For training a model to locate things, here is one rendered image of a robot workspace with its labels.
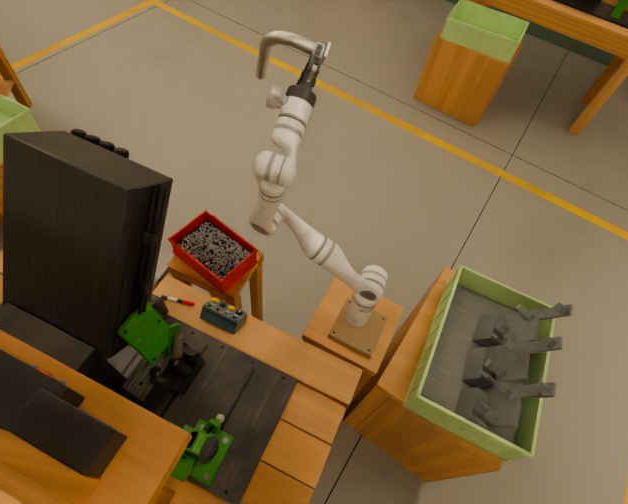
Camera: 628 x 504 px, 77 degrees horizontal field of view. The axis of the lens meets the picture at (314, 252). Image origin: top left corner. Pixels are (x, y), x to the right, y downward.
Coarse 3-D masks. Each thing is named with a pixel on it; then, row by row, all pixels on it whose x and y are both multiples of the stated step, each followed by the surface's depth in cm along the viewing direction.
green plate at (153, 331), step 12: (132, 312) 110; (144, 312) 113; (156, 312) 117; (132, 324) 110; (144, 324) 114; (156, 324) 119; (132, 336) 111; (144, 336) 115; (156, 336) 120; (168, 336) 125; (144, 348) 117; (156, 348) 121; (156, 360) 123
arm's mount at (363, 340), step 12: (348, 300) 162; (372, 312) 160; (336, 324) 156; (348, 324) 156; (372, 324) 157; (384, 324) 158; (336, 336) 153; (348, 336) 154; (360, 336) 154; (372, 336) 155; (360, 348) 151; (372, 348) 152
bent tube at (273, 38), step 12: (264, 36) 99; (276, 36) 97; (288, 36) 96; (300, 36) 96; (264, 48) 102; (300, 48) 97; (312, 48) 97; (324, 48) 98; (264, 60) 107; (264, 72) 114
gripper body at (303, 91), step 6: (306, 72) 95; (306, 78) 93; (312, 78) 94; (294, 84) 94; (300, 84) 98; (306, 84) 94; (288, 90) 95; (294, 90) 94; (300, 90) 93; (306, 90) 94; (300, 96) 93; (306, 96) 94; (312, 96) 95; (312, 102) 95
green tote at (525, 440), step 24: (480, 288) 173; (504, 288) 166; (432, 336) 158; (552, 336) 155; (528, 384) 153; (408, 408) 148; (432, 408) 139; (528, 408) 145; (456, 432) 144; (480, 432) 134; (528, 432) 138; (504, 456) 141; (528, 456) 130
